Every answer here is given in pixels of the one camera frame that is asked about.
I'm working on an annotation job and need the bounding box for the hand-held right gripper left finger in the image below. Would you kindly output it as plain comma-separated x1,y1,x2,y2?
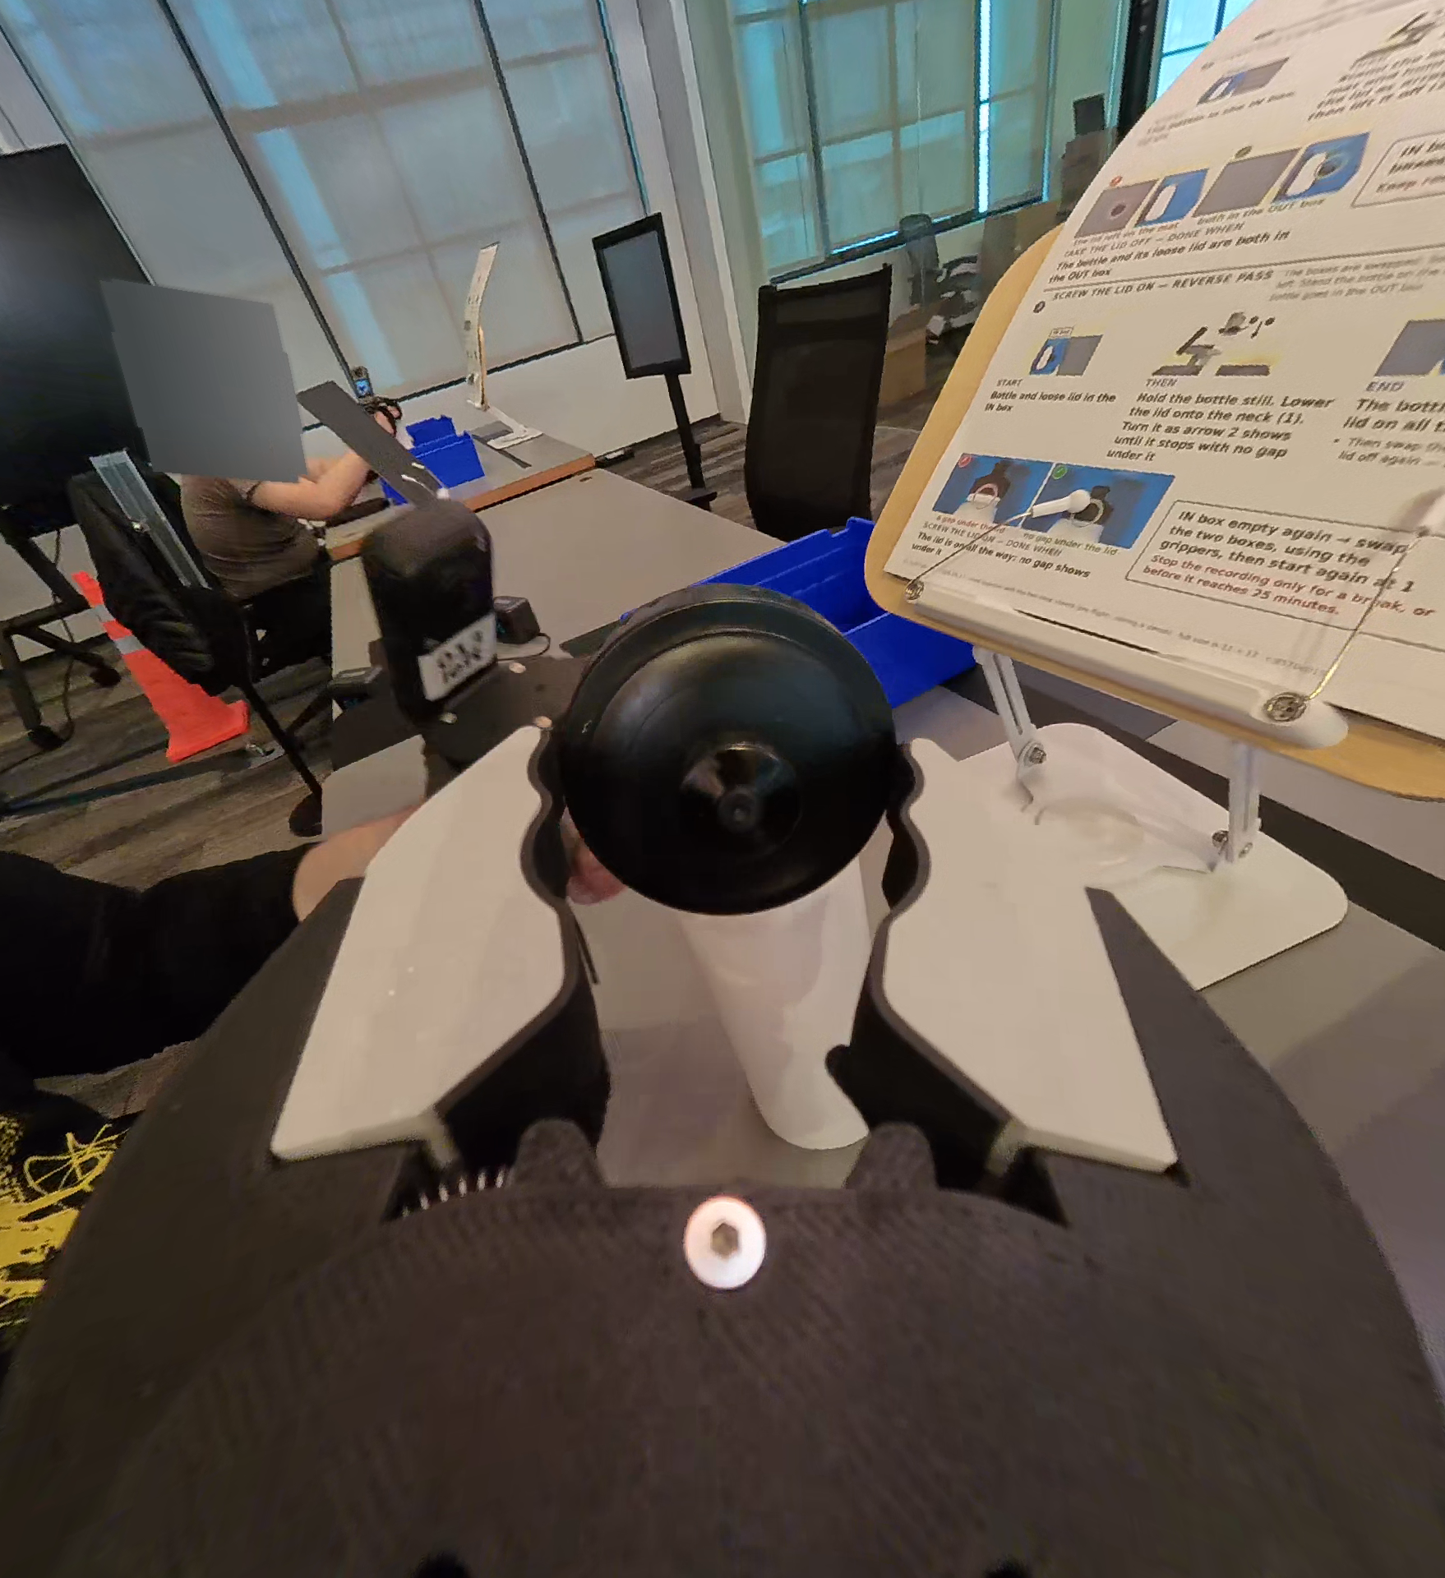
272,719,607,1165

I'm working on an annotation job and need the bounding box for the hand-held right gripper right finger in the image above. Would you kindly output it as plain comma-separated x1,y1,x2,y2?
828,734,1181,1180

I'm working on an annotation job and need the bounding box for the white bottle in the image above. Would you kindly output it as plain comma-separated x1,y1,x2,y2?
675,851,885,1153

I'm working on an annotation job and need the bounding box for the black bottle lid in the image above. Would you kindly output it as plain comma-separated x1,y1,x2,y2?
551,586,903,913

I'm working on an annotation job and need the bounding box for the person's left forearm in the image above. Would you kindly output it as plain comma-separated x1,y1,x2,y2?
0,846,311,1086

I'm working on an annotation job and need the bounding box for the person's left hand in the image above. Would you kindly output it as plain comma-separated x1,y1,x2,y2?
292,802,441,918

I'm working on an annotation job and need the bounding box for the small blue plastic bin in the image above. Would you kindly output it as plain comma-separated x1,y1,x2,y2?
403,419,491,494

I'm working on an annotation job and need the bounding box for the wooden top desk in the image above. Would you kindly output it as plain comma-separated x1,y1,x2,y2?
329,432,597,557

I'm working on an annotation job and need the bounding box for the black office chair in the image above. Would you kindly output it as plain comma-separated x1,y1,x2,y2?
749,266,893,539
70,468,331,828

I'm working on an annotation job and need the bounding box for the orange traffic cone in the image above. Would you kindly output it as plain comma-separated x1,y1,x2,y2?
70,571,252,765

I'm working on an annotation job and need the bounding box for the white standing panel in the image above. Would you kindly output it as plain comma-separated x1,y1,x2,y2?
464,241,540,450

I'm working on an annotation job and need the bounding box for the black standing monitor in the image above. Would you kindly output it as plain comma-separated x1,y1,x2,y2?
592,215,712,494

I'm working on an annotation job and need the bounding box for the wooden display board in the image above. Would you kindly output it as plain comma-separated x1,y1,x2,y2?
867,221,1445,803

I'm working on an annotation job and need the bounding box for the printed paper sheet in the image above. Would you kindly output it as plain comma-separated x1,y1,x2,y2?
908,0,1445,741

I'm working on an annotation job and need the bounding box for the black wall screen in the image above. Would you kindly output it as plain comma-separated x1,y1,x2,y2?
0,142,163,741

